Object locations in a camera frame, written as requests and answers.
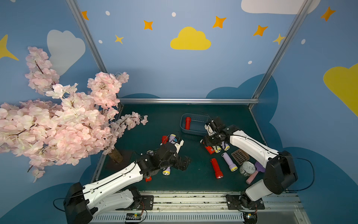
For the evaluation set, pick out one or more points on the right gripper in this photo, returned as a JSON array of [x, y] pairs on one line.
[[210, 139]]

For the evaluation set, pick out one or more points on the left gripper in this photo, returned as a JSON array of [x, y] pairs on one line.
[[178, 160]]

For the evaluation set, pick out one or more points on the red white-headed flashlight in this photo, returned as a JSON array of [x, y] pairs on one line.
[[148, 179], [208, 148]]

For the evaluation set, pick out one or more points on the blue plastic storage box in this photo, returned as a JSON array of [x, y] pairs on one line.
[[196, 125]]

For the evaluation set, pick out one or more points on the red flashlight cluster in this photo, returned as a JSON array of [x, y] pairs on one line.
[[187, 123]]

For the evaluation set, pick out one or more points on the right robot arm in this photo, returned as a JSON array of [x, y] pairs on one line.
[[280, 170]]

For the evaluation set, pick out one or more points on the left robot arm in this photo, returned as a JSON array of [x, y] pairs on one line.
[[84, 202]]

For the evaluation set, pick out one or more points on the purple flashlight right upper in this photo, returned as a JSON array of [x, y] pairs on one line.
[[225, 146]]

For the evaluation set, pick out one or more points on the purple flashlight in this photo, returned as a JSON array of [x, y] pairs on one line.
[[172, 139], [225, 146], [167, 171], [232, 166]]

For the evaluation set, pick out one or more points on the purple flashlight left lower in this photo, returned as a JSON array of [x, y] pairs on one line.
[[167, 171]]

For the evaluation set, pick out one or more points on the purple flashlight left upper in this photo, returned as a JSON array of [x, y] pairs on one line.
[[172, 139]]

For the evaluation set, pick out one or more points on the purple flashlight right lower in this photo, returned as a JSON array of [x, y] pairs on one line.
[[232, 166]]

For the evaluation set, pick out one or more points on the silver tin can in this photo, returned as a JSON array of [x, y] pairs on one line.
[[247, 169]]

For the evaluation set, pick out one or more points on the left controller board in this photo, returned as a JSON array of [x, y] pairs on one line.
[[133, 218]]

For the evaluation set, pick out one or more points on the controller board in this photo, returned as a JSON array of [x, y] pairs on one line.
[[133, 218], [250, 218]]

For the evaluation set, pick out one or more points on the right controller board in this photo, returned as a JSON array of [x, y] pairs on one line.
[[250, 218]]

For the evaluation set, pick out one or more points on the pink cherry blossom tree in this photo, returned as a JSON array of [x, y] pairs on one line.
[[72, 125]]

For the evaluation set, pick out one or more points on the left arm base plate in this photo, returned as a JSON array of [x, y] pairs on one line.
[[146, 203]]

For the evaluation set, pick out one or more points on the purple pink-handled spatula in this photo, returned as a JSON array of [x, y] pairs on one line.
[[259, 169]]

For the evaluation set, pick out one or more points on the aluminium rail base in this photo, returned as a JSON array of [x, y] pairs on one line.
[[205, 207]]

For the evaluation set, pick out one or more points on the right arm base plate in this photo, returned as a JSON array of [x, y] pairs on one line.
[[238, 202]]

